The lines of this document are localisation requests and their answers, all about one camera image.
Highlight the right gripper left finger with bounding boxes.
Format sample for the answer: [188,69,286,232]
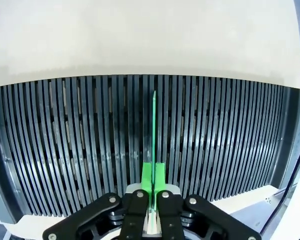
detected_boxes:
[42,162,154,240]

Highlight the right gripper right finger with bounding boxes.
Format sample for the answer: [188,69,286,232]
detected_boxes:
[154,162,261,240]

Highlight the green perforated circuit board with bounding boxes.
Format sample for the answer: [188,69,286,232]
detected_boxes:
[146,90,159,235]

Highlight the black slotted board rack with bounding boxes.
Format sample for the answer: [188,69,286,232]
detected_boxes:
[0,74,300,225]

